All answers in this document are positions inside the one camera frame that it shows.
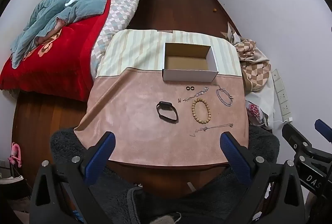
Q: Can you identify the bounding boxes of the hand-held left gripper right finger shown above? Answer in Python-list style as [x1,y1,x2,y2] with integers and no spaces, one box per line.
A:
[220,131,307,224]

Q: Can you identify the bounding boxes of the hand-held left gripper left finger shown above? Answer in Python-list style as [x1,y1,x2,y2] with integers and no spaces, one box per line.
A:
[31,131,116,224]

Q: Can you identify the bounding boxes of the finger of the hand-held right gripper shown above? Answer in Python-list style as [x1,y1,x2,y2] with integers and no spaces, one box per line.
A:
[282,123,313,156]
[314,119,332,142]

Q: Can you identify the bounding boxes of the thin silver pendant necklace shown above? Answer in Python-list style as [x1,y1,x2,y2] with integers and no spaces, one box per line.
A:
[189,123,233,137]

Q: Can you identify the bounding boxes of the silver chain bracelet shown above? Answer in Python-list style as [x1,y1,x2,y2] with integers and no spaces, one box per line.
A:
[216,85,233,107]

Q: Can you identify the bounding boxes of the wooden bead bracelet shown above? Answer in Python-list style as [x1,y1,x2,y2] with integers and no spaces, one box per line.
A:
[192,98,213,124]

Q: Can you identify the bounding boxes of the silver crystal flower bracelet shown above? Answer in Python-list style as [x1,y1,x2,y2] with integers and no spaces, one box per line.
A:
[183,87,209,102]

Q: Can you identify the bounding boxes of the black smart band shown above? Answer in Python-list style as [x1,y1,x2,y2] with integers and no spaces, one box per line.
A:
[157,101,179,124]

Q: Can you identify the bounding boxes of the white cardboard box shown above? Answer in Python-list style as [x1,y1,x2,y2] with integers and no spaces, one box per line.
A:
[162,43,219,82]

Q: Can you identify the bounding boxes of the white power strip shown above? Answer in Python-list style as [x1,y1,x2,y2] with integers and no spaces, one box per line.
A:
[271,69,291,121]

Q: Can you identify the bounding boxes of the red patterned white bag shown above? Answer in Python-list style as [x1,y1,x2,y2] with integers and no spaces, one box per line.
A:
[244,79,275,126]

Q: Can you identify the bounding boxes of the dark fuzzy jacket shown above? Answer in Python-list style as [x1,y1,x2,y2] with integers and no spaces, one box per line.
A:
[49,125,281,224]

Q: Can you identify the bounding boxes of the brown checked cloth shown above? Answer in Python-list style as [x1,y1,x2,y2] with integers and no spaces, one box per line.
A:
[220,22,273,91]

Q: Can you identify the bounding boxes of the pink slippers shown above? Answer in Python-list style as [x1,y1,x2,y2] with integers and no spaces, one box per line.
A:
[8,142,23,168]

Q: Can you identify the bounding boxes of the bed with red blanket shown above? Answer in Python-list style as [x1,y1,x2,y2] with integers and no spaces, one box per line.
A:
[0,0,122,103]

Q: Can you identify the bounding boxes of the checked quilt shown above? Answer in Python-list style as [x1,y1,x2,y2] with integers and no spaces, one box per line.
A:
[90,0,152,82]

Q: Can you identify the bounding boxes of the white charger cable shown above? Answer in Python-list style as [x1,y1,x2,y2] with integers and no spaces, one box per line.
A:
[259,117,293,127]

